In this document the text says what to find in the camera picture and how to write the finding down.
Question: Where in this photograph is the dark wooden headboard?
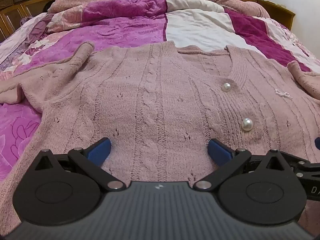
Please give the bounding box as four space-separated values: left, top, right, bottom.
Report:
0 0 68 43

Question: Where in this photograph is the purple floral patchwork quilt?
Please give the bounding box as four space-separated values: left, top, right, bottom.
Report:
0 0 320 180

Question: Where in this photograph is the pink knitted cardigan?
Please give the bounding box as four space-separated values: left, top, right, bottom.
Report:
0 41 320 235

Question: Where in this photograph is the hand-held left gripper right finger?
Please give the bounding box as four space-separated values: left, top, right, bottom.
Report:
194 139 288 191

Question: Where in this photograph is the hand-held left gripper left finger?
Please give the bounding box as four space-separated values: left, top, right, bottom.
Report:
34 137 125 192

